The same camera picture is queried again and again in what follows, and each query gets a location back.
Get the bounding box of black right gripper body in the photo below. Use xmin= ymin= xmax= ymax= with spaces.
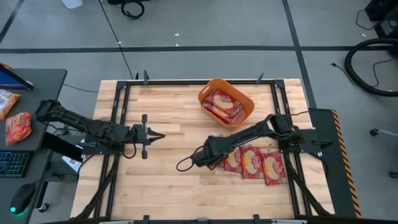
xmin=191 ymin=143 xmax=226 ymax=170

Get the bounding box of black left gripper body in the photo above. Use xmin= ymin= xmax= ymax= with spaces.
xmin=132 ymin=114 xmax=149 ymax=160

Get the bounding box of red popcorn bag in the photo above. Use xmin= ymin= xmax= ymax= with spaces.
xmin=206 ymin=88 xmax=244 ymax=119
xmin=239 ymin=145 xmax=265 ymax=180
xmin=223 ymin=147 xmax=243 ymax=174
xmin=216 ymin=114 xmax=242 ymax=126
xmin=214 ymin=158 xmax=228 ymax=172
xmin=201 ymin=100 xmax=239 ymax=124
xmin=260 ymin=148 xmax=289 ymax=187

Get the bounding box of orange plastic basket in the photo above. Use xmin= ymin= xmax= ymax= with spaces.
xmin=198 ymin=77 xmax=256 ymax=129

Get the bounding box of black side desk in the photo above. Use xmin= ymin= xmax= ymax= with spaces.
xmin=0 ymin=68 xmax=68 ymax=224

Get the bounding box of black platform with hazard stripe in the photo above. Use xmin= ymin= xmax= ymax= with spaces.
xmin=307 ymin=108 xmax=363 ymax=219

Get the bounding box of orange-red snack bag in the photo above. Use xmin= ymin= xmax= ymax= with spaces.
xmin=4 ymin=111 xmax=33 ymax=146

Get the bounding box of black backlit keyboard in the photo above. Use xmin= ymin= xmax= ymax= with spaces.
xmin=0 ymin=150 xmax=32 ymax=179

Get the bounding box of black computer mouse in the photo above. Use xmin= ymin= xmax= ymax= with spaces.
xmin=9 ymin=182 xmax=37 ymax=216

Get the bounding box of pale orange snack bag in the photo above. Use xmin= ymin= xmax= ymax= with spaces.
xmin=0 ymin=89 xmax=21 ymax=120

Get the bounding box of laptop with blue screen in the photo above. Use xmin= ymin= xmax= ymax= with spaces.
xmin=0 ymin=61 xmax=35 ymax=91

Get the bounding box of white floor object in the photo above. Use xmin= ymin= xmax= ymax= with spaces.
xmin=60 ymin=0 xmax=85 ymax=10

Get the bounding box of black equipment box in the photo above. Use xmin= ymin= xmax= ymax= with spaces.
xmin=364 ymin=0 xmax=398 ymax=39

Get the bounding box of black looped gripper cable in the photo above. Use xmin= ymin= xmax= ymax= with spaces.
xmin=122 ymin=142 xmax=138 ymax=160
xmin=175 ymin=146 xmax=205 ymax=173

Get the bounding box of black table frame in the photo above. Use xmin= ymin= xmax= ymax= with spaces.
xmin=73 ymin=70 xmax=336 ymax=224

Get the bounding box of black coiled floor cable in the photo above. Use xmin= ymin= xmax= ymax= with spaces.
xmin=120 ymin=0 xmax=146 ymax=21

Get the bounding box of large black hose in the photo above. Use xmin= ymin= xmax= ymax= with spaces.
xmin=344 ymin=37 xmax=398 ymax=98

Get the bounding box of thin black floor cable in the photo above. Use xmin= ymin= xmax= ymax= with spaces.
xmin=330 ymin=57 xmax=395 ymax=88

